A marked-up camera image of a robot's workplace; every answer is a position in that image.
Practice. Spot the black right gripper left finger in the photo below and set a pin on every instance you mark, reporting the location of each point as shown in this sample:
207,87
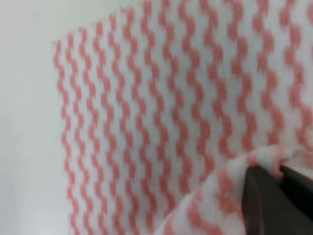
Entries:
268,211

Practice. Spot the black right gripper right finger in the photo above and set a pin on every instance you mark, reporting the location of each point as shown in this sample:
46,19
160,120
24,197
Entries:
298,188

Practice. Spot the pink white wavy towel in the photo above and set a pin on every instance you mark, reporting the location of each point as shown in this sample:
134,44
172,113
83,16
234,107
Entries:
166,103

